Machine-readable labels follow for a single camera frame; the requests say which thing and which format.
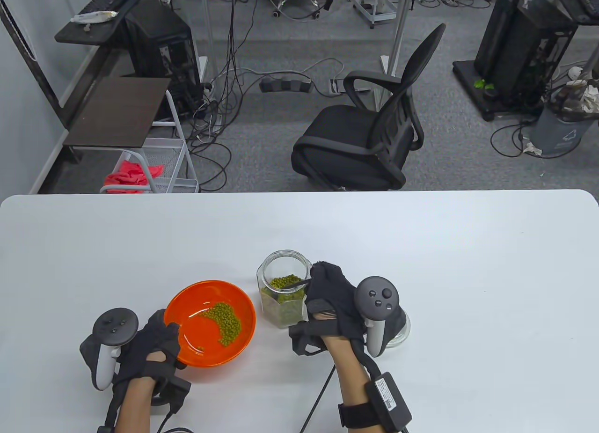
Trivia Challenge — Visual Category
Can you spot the glass jar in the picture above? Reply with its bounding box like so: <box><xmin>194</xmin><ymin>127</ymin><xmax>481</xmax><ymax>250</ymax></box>
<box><xmin>256</xmin><ymin>250</ymin><xmax>313</xmax><ymax>329</ymax></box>

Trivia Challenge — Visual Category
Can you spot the white floor socket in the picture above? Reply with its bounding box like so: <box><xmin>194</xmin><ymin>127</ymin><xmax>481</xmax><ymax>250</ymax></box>
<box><xmin>330</xmin><ymin>79</ymin><xmax>370</xmax><ymax>95</ymax></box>

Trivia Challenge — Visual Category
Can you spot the metal wheeled cart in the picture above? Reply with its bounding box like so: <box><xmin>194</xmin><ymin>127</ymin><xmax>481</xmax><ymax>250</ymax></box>
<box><xmin>352</xmin><ymin>0</ymin><xmax>409</xmax><ymax>29</ymax></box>

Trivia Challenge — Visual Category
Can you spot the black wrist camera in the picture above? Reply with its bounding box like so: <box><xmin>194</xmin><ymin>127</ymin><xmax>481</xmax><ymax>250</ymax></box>
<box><xmin>149</xmin><ymin>373</ymin><xmax>191</xmax><ymax>414</ymax></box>
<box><xmin>288</xmin><ymin>322</ymin><xmax>329</xmax><ymax>357</ymax></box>

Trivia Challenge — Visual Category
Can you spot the green mung beans heap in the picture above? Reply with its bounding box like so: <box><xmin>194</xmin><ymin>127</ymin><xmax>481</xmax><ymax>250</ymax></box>
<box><xmin>260</xmin><ymin>275</ymin><xmax>309</xmax><ymax>327</ymax></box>

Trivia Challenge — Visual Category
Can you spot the person's right forearm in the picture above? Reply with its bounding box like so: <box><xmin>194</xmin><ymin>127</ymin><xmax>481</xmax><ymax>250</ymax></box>
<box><xmin>323</xmin><ymin>335</ymin><xmax>375</xmax><ymax>411</ymax></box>

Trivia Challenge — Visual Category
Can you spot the person's left hand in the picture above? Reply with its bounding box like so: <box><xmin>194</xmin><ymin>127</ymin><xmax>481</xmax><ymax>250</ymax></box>
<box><xmin>112</xmin><ymin>309</ymin><xmax>187</xmax><ymax>387</ymax></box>

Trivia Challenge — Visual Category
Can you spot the person's right hand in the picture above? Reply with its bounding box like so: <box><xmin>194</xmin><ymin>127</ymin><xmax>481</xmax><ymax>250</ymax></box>
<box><xmin>305</xmin><ymin>261</ymin><xmax>368</xmax><ymax>345</ymax></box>

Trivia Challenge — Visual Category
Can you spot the tall black computer case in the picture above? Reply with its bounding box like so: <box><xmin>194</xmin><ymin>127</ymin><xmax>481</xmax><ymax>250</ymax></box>
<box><xmin>474</xmin><ymin>0</ymin><xmax>578</xmax><ymax>108</ymax></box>

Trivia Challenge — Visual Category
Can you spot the person's left forearm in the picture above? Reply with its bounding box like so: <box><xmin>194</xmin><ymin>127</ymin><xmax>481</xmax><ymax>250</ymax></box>
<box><xmin>114</xmin><ymin>379</ymin><xmax>154</xmax><ymax>433</ymax></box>

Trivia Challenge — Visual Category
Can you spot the glass jar lid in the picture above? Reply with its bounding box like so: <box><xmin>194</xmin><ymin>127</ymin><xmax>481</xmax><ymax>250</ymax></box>
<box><xmin>384</xmin><ymin>309</ymin><xmax>411</xmax><ymax>349</ymax></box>

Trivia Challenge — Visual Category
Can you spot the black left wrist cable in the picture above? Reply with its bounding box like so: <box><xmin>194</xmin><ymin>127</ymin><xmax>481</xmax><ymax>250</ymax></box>
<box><xmin>157</xmin><ymin>411</ymin><xmax>194</xmax><ymax>433</ymax></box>

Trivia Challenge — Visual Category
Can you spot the white wire basket cart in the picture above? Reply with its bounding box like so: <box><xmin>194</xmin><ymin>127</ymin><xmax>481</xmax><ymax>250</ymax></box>
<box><xmin>99</xmin><ymin>90</ymin><xmax>199</xmax><ymax>194</ymax></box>

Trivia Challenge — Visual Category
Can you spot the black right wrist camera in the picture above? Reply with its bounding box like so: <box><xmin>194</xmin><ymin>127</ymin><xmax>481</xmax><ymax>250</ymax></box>
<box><xmin>288</xmin><ymin>322</ymin><xmax>329</xmax><ymax>357</ymax></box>

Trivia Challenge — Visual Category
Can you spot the dark wooden side table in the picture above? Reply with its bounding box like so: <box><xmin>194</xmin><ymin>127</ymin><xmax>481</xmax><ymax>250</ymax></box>
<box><xmin>63</xmin><ymin>76</ymin><xmax>172</xmax><ymax>149</ymax></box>

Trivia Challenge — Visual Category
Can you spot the white desk frame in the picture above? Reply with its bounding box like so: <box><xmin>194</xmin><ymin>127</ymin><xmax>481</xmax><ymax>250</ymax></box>
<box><xmin>166</xmin><ymin>0</ymin><xmax>452</xmax><ymax>113</ymax></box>

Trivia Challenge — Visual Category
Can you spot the chair wheel base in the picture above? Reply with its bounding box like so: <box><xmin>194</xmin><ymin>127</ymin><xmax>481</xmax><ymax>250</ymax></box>
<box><xmin>271</xmin><ymin>0</ymin><xmax>324</xmax><ymax>21</ymax></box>

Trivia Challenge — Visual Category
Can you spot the dark wooden desk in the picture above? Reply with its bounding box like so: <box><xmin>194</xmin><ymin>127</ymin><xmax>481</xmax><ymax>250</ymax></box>
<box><xmin>55</xmin><ymin>0</ymin><xmax>157</xmax><ymax>45</ymax></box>

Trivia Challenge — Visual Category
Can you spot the silver plastic packet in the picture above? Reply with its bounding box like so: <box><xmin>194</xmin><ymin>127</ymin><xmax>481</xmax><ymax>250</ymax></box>
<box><xmin>70</xmin><ymin>10</ymin><xmax>118</xmax><ymax>23</ymax></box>

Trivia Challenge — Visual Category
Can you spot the black power strip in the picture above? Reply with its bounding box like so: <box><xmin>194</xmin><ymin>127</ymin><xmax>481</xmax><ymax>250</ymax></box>
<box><xmin>260</xmin><ymin>76</ymin><xmax>313</xmax><ymax>94</ymax></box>

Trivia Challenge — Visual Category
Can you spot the black battery pack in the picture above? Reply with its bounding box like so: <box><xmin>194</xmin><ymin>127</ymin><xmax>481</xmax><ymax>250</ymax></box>
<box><xmin>365</xmin><ymin>372</ymin><xmax>413</xmax><ymax>430</ymax></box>

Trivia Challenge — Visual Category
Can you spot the orange bowl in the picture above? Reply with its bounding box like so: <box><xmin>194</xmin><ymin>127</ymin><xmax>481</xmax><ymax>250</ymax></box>
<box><xmin>164</xmin><ymin>280</ymin><xmax>256</xmax><ymax>368</ymax></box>

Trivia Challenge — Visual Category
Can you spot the black white controller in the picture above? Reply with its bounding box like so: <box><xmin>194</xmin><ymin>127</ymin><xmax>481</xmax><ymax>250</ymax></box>
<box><xmin>354</xmin><ymin>276</ymin><xmax>406</xmax><ymax>357</ymax></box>
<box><xmin>80</xmin><ymin>308</ymin><xmax>139</xmax><ymax>391</ymax></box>

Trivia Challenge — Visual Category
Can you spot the red cloth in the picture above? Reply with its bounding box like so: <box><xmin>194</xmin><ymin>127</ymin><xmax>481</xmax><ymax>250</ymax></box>
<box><xmin>104</xmin><ymin>159</ymin><xmax>164</xmax><ymax>194</ymax></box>

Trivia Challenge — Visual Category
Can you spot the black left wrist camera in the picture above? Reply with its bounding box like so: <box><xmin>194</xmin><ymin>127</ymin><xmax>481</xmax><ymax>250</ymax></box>
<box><xmin>149</xmin><ymin>373</ymin><xmax>191</xmax><ymax>414</ymax></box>

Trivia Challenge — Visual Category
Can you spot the black office chair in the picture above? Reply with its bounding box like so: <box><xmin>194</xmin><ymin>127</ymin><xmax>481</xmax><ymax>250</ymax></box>
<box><xmin>291</xmin><ymin>23</ymin><xmax>446</xmax><ymax>191</ymax></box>

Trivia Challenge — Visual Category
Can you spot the grey trash bin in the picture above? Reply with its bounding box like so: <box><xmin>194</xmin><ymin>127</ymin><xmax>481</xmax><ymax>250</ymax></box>
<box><xmin>529</xmin><ymin>80</ymin><xmax>599</xmax><ymax>155</ymax></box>

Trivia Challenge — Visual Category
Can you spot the black white left controller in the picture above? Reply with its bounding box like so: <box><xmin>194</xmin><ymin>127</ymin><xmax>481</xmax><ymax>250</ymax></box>
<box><xmin>80</xmin><ymin>308</ymin><xmax>139</xmax><ymax>391</ymax></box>

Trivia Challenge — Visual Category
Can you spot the black looped floor cable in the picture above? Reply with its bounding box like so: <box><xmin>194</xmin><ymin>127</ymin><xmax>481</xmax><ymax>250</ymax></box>
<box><xmin>490</xmin><ymin>119</ymin><xmax>549</xmax><ymax>159</ymax></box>

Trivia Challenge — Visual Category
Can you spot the green mung beans portion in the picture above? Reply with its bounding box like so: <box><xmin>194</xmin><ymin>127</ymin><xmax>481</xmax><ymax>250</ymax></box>
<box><xmin>196</xmin><ymin>302</ymin><xmax>242</xmax><ymax>352</ymax></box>

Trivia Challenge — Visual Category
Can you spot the black computer tower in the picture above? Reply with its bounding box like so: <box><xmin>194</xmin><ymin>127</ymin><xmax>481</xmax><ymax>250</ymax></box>
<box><xmin>123</xmin><ymin>2</ymin><xmax>203</xmax><ymax>120</ymax></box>

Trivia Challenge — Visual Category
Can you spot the black floor platform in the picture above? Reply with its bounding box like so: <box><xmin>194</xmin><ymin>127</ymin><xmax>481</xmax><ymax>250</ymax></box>
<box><xmin>453</xmin><ymin>60</ymin><xmax>553</xmax><ymax>121</ymax></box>

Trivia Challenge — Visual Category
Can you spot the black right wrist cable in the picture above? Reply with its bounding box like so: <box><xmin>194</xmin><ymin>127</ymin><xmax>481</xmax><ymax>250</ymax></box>
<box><xmin>299</xmin><ymin>365</ymin><xmax>336</xmax><ymax>433</ymax></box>

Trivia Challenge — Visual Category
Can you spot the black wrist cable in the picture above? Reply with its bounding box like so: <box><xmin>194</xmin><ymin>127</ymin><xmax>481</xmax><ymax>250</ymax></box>
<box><xmin>299</xmin><ymin>365</ymin><xmax>336</xmax><ymax>433</ymax></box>
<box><xmin>157</xmin><ymin>411</ymin><xmax>194</xmax><ymax>433</ymax></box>

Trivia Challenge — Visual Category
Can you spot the black cable bundle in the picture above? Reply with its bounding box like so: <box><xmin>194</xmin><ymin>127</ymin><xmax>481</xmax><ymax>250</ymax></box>
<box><xmin>187</xmin><ymin>0</ymin><xmax>259</xmax><ymax>192</ymax></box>

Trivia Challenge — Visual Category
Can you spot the black metal frame post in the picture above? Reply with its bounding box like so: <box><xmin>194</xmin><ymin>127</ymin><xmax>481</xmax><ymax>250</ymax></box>
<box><xmin>0</xmin><ymin>0</ymin><xmax>67</xmax><ymax>130</ymax></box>

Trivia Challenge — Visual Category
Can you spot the black white right controller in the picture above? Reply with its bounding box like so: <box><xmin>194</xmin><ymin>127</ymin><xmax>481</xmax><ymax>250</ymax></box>
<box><xmin>354</xmin><ymin>276</ymin><xmax>406</xmax><ymax>357</ymax></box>

